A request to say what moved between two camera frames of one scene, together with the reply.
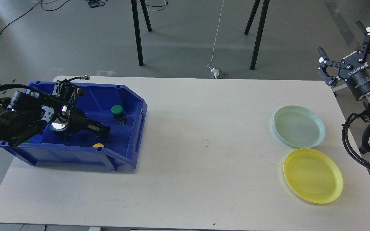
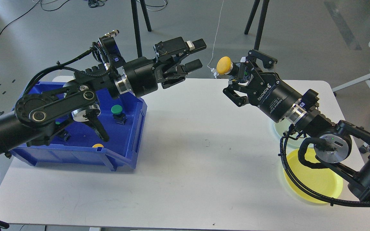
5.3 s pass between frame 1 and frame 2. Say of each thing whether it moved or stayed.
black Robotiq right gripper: moved
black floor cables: stayed
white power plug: stayed
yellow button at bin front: stayed
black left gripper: moved
